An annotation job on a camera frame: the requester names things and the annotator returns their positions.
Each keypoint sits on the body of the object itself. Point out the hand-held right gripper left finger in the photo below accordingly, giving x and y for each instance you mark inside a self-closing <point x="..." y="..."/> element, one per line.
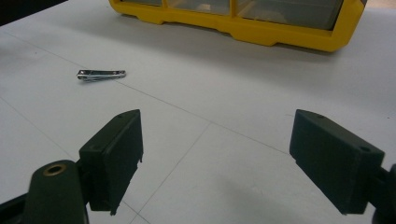
<point x="112" y="161"/>

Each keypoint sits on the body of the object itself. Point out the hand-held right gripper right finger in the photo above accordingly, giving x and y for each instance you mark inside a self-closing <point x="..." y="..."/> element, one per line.
<point x="333" y="161"/>

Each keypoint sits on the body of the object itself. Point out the small metal screw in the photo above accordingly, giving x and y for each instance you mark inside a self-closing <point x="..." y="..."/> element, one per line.
<point x="101" y="74"/>

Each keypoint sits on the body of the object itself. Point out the yellow black storage cabinet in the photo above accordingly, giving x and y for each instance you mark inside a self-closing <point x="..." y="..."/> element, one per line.
<point x="280" y="35"/>

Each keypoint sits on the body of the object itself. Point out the set of clear plastic drawers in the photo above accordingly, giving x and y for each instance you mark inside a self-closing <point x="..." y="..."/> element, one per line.
<point x="280" y="14"/>

